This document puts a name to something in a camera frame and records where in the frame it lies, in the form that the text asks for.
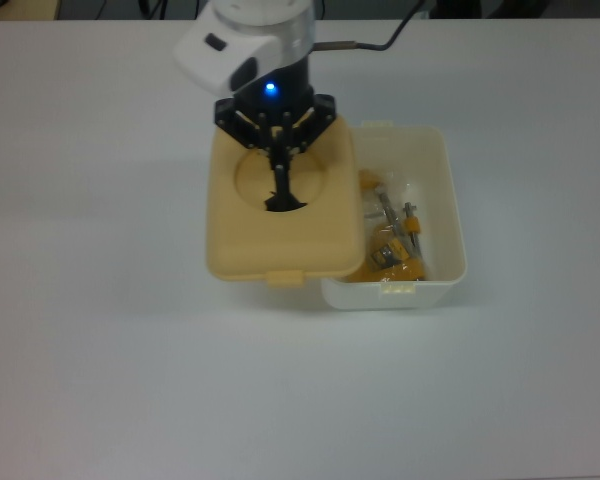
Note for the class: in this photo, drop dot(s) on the clear plastic bag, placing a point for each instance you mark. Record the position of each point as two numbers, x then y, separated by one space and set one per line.
405 192

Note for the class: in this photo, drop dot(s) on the large yellow C-clamp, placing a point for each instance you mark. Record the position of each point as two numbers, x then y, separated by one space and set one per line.
405 272

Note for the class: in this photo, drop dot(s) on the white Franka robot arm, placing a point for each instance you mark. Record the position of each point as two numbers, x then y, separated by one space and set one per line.
240 35

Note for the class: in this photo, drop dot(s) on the white plastic tool case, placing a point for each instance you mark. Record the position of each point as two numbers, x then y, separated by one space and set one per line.
430 150

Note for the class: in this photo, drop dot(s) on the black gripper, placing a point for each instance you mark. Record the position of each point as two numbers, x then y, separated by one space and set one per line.
280 80

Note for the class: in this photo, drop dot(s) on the light wooden desk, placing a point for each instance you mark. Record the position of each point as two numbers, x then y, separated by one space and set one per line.
17 9

